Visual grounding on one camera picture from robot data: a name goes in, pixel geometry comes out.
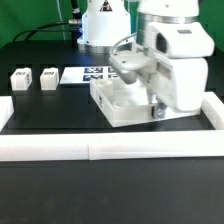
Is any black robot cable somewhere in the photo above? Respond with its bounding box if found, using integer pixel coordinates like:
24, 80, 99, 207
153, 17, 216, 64
12, 0, 83, 42

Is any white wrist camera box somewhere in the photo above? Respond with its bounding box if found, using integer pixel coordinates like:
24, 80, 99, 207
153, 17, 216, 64
109, 50, 155, 84

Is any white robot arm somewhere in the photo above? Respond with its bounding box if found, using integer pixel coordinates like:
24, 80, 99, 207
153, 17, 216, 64
78, 0, 214, 126

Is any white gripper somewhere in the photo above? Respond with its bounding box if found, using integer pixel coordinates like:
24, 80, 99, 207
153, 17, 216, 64
147, 58, 208, 119

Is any thin light cable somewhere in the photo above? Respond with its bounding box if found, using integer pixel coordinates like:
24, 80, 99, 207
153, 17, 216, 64
56, 0, 66, 42

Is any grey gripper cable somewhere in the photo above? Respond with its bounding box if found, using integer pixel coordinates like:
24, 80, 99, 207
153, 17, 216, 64
110, 32, 138, 56

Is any white U-shaped obstacle fence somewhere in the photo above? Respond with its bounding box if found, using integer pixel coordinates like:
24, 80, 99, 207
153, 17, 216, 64
0, 92, 224, 162

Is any white square tabletop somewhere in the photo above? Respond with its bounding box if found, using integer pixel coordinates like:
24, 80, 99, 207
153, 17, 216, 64
90, 78, 200, 127

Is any white base AprilTag sheet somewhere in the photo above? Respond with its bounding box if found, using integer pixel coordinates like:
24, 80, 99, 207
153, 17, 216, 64
60, 66, 117, 85

